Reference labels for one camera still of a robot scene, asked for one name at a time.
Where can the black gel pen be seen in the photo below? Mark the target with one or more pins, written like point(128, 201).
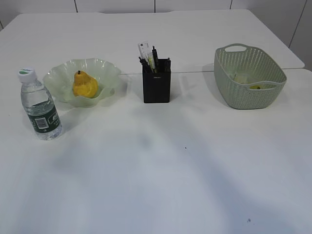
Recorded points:
point(145, 66)
point(167, 65)
point(155, 58)

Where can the black gel pen bottom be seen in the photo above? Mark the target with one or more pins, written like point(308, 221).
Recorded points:
point(167, 65)

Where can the yellow utility knife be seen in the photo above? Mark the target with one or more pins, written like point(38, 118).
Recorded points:
point(151, 62)

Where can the clear plastic ruler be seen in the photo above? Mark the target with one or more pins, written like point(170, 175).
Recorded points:
point(144, 49)

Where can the yellow pear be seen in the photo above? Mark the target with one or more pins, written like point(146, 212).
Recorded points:
point(84, 85)

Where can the clear plastic water bottle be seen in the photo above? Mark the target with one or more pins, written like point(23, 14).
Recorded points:
point(39, 105)

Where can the black square pen holder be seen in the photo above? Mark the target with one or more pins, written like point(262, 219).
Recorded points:
point(157, 86)

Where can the green woven plastic basket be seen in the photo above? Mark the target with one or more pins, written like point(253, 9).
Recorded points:
point(240, 58)

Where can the green wavy glass plate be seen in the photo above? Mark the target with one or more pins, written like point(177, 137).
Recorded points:
point(60, 80)

